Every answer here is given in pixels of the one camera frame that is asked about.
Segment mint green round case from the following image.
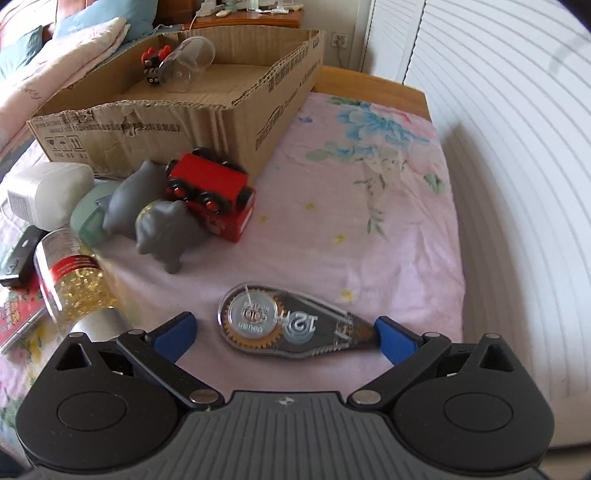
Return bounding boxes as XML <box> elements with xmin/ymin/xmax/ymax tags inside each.
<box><xmin>70</xmin><ymin>180</ymin><xmax>123</xmax><ymax>245</ymax></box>

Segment red toy train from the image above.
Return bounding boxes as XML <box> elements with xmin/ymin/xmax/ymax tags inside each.
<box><xmin>164</xmin><ymin>148</ymin><xmax>257</xmax><ymax>243</ymax></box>

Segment light blue pillow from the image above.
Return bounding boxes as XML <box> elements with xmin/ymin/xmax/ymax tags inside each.
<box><xmin>53</xmin><ymin>0</ymin><xmax>160</xmax><ymax>40</ymax></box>

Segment clear plastic cup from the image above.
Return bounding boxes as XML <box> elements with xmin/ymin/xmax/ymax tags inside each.
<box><xmin>154</xmin><ymin>37</ymin><xmax>217</xmax><ymax>92</ymax></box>

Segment grey animal toy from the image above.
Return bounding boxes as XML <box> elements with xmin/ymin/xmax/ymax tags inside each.
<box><xmin>102</xmin><ymin>160</ymin><xmax>171</xmax><ymax>241</ymax></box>
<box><xmin>135</xmin><ymin>199</ymin><xmax>208</xmax><ymax>274</ymax></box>

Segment white power adapter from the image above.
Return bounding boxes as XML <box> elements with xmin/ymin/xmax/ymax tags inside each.
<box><xmin>7</xmin><ymin>161</ymin><xmax>95</xmax><ymax>232</ymax></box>

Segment teal pillow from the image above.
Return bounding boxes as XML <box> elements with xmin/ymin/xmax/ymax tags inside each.
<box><xmin>0</xmin><ymin>25</ymin><xmax>44</xmax><ymax>79</ymax></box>

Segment clear correction tape dispenser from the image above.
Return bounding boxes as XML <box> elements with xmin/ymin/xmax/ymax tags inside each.
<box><xmin>217</xmin><ymin>282</ymin><xmax>382</xmax><ymax>358</ymax></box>

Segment white louvred wardrobe doors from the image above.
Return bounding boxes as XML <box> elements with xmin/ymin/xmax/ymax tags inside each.
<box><xmin>360</xmin><ymin>0</ymin><xmax>591</xmax><ymax>416</ymax></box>

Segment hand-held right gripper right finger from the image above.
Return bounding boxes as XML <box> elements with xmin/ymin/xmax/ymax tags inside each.
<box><xmin>347</xmin><ymin>316</ymin><xmax>515</xmax><ymax>409</ymax></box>

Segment clear bottle with yellow beads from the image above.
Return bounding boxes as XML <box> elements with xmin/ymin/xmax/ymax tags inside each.
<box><xmin>33</xmin><ymin>227</ymin><xmax>134</xmax><ymax>343</ymax></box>

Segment wooden headboard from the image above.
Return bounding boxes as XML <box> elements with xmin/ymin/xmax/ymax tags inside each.
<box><xmin>159</xmin><ymin>0</ymin><xmax>198</xmax><ymax>26</ymax></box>

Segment pink floral bedsheet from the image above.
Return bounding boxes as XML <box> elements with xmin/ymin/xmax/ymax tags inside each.
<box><xmin>0</xmin><ymin>90</ymin><xmax>465</xmax><ymax>462</ymax></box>

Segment black remote control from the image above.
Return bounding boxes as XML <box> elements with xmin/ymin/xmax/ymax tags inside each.
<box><xmin>0</xmin><ymin>225</ymin><xmax>44</xmax><ymax>288</ymax></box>

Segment wooden bed frame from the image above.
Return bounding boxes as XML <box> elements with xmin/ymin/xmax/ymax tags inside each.
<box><xmin>309</xmin><ymin>65</ymin><xmax>432</xmax><ymax>123</ymax></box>

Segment black toy train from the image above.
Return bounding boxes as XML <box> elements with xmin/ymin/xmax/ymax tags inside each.
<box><xmin>141</xmin><ymin>45</ymin><xmax>171</xmax><ymax>86</ymax></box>

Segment cardboard box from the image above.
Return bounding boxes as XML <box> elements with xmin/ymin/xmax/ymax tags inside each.
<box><xmin>27</xmin><ymin>29</ymin><xmax>326</xmax><ymax>181</ymax></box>

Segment wooden nightstand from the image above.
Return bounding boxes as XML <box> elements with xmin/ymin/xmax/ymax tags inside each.
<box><xmin>152</xmin><ymin>4</ymin><xmax>305</xmax><ymax>33</ymax></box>

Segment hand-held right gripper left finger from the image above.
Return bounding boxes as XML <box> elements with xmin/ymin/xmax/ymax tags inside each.
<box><xmin>54</xmin><ymin>311</ymin><xmax>221</xmax><ymax>408</ymax></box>

